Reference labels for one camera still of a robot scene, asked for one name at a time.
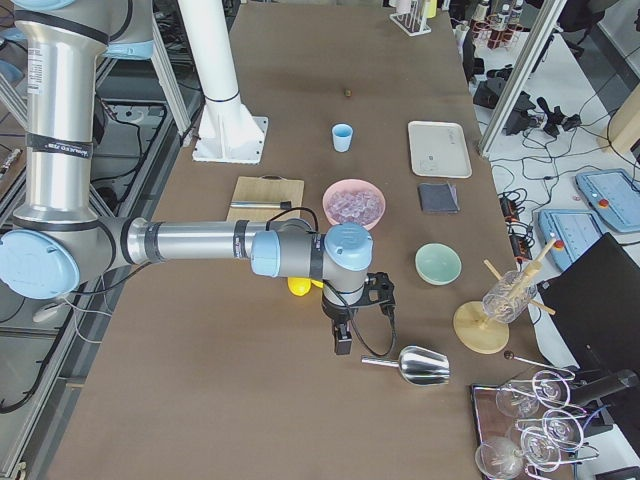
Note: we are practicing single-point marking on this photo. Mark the pile of clear ice cubes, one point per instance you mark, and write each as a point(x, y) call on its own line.
point(357, 206)

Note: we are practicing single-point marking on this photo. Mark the metal ice scoop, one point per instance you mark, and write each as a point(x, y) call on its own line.
point(417, 365)

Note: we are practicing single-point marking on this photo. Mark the clear glass on stand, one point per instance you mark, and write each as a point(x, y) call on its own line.
point(508, 298)

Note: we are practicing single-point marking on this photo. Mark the mint green bowl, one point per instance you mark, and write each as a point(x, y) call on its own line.
point(437, 264)

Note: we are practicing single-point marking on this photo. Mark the wine glass rack tray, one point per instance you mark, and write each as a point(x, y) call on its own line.
point(530, 428)

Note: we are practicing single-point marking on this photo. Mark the wooden cup tree stand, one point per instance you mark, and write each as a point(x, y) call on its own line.
point(480, 333)

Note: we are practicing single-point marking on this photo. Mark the black monitor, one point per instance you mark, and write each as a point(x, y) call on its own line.
point(596, 300)

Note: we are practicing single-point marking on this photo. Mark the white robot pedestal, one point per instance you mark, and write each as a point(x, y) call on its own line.
point(228, 132)

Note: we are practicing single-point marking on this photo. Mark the blue teach pendant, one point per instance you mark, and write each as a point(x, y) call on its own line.
point(614, 195)
point(575, 231)

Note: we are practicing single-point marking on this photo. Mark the aluminium frame post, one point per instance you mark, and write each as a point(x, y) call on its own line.
point(537, 37)

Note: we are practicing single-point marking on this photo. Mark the yellow lemon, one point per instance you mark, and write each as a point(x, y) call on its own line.
point(299, 286)

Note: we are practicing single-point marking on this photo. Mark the beige plastic tray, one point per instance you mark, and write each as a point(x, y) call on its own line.
point(438, 149)

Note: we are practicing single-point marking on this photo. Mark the white wire cup rack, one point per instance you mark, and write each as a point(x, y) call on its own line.
point(411, 16)

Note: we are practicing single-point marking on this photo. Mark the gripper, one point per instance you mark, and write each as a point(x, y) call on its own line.
point(338, 314)

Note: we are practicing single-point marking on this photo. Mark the blue plastic cup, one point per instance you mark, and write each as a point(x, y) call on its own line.
point(342, 135)

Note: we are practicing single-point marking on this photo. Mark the pink bowl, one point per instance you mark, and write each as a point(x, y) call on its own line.
point(348, 185)

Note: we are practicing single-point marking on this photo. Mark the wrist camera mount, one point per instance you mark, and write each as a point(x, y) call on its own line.
point(378, 290)

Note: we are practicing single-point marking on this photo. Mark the dark grey folded cloth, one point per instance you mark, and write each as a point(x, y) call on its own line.
point(438, 198)

